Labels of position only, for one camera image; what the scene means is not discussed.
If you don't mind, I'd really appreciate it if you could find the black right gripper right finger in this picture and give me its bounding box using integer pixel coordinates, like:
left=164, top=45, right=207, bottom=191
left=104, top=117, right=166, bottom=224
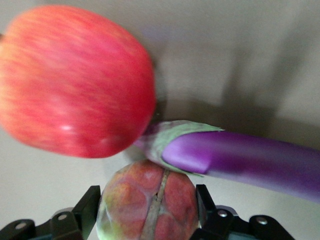
left=196, top=184, right=237, bottom=240

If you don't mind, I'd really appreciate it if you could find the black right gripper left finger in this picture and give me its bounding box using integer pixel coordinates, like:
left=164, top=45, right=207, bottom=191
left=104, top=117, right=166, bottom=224
left=49, top=184, right=101, bottom=240

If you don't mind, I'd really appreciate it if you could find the long purple eggplant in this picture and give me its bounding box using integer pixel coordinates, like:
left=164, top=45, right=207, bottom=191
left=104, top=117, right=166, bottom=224
left=133, top=119, right=320, bottom=205

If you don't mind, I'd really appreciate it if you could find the yellow pink peach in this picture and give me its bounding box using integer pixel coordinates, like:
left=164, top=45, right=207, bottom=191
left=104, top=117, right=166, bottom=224
left=96, top=159, right=202, bottom=240

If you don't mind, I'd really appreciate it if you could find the red pomegranate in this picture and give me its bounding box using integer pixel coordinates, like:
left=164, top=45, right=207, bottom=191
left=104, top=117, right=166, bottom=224
left=0, top=4, right=157, bottom=159

